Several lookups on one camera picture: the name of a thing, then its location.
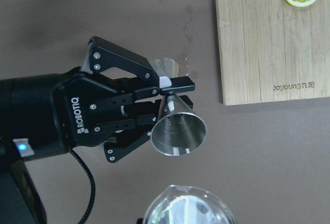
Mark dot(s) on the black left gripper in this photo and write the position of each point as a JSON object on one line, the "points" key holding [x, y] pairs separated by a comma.
{"points": [[51, 114]]}

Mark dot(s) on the clear glass measuring cup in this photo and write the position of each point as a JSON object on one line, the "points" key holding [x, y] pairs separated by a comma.
{"points": [[187, 204]]}

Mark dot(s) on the wooden cutting board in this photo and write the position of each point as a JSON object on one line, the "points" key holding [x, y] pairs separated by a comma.
{"points": [[272, 51]]}

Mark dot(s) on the steel double jigger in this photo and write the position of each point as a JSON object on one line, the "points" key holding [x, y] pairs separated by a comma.
{"points": [[178, 130]]}

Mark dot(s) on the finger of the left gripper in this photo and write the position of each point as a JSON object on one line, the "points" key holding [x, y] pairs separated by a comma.
{"points": [[103, 55]]}

